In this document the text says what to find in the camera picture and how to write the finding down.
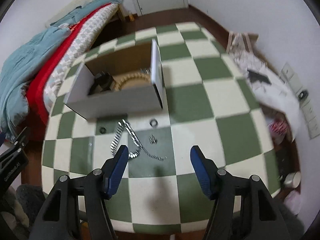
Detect thick silver chain bracelet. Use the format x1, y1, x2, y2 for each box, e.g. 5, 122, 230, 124
109, 119, 143, 159

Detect black smart watch band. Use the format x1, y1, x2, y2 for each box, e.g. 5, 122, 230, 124
88, 72, 116, 95

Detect wooden bead bracelet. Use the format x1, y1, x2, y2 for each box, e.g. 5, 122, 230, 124
113, 71, 151, 92

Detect silver jewelry piece in box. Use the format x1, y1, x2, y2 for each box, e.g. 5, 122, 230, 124
140, 68, 151, 75

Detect small silver earrings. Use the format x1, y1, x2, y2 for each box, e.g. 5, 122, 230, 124
149, 135, 157, 144

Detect red bed sheet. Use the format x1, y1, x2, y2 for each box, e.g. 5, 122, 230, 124
22, 3, 110, 141

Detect green white checkered tablecloth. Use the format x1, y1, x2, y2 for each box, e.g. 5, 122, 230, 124
42, 22, 280, 234

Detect red white plastic bag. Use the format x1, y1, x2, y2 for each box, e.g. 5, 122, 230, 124
266, 116, 291, 145

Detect white cup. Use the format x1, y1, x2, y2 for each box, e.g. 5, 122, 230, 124
284, 171, 302, 189

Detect teal blue blanket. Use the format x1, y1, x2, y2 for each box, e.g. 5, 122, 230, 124
1, 0, 122, 142

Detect open cardboard box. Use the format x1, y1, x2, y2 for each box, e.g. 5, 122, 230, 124
64, 39, 164, 120

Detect white grid pattern cloth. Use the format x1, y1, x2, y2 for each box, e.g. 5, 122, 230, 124
226, 31, 300, 140

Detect black smartphone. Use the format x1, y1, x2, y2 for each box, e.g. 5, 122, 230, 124
247, 69, 272, 85

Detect white power strip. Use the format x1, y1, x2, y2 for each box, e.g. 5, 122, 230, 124
280, 62, 319, 139

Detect grey white checkered mattress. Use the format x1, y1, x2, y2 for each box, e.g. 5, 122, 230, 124
43, 3, 118, 112

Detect thin silver chain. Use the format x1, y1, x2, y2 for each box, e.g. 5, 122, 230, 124
139, 146, 168, 162

